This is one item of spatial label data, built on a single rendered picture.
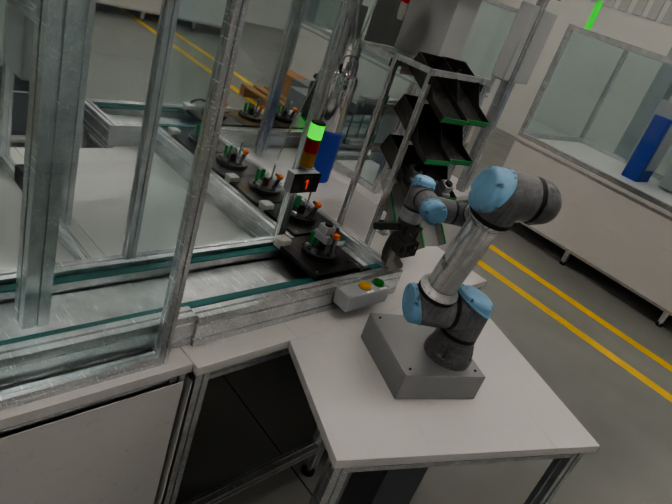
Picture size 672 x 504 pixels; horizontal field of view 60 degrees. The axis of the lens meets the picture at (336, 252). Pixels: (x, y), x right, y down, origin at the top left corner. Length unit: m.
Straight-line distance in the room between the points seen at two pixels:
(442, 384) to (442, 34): 1.96
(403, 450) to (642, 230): 4.37
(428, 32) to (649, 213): 3.07
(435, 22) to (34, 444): 2.60
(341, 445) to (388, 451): 0.13
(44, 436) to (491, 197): 1.17
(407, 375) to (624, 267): 4.26
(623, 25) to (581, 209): 5.56
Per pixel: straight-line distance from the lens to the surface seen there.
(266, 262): 2.03
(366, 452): 1.54
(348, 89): 2.92
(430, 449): 1.64
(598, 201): 5.82
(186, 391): 1.69
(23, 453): 1.56
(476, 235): 1.49
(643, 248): 5.70
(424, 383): 1.73
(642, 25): 10.88
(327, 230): 2.01
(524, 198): 1.43
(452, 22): 3.19
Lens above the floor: 1.90
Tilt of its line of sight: 26 degrees down
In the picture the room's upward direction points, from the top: 19 degrees clockwise
